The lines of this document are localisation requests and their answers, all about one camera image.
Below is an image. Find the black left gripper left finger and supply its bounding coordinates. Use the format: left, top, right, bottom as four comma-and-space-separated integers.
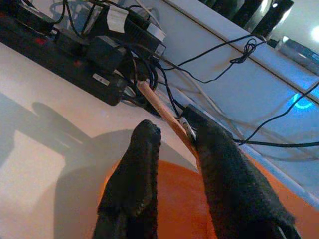
93, 119, 161, 239

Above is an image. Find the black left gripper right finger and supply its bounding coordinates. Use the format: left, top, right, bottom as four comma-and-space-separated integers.
193, 117, 302, 239

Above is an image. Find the orange plastic bowl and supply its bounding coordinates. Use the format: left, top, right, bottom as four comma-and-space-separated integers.
97, 159, 319, 239

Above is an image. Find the wooden chopstick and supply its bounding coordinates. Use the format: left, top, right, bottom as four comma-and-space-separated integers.
136, 81, 200, 162

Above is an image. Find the black power adapter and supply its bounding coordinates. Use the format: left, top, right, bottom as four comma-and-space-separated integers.
183, 104, 212, 125

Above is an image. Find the black power strip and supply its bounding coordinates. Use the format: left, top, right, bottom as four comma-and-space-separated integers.
0, 9, 129, 107

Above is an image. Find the black power plug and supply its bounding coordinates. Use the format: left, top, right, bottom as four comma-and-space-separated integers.
53, 27, 90, 52
87, 36, 127, 73

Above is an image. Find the black electronics box white label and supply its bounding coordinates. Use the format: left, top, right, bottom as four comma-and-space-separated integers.
83, 3, 167, 59

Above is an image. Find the silver cylindrical object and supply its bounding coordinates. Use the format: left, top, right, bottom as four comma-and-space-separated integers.
268, 36, 319, 74

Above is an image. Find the dark bottle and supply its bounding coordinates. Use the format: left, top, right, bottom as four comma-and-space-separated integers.
251, 0, 295, 38
230, 0, 266, 28

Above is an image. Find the thin black knotted cable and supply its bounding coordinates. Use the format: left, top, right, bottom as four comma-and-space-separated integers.
161, 33, 267, 84

